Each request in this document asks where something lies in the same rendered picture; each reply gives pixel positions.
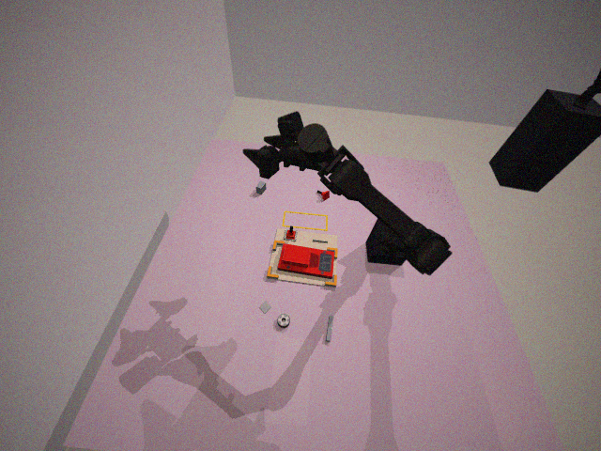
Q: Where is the red toy car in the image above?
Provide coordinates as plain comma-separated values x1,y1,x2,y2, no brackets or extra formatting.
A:
278,243,334,279

